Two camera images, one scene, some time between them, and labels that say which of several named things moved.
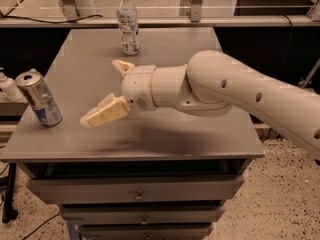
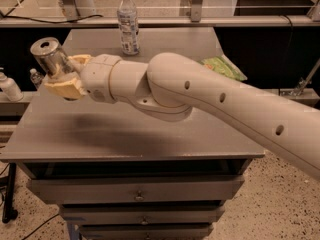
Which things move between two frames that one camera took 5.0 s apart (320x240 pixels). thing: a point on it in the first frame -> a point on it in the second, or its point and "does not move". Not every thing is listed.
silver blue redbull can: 33,87 -> 49,54
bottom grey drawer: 180,231 does not move
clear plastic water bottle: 128,23 does not move
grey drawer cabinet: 158,173 does not move
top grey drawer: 75,190 does not move
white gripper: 137,87 -> 96,76
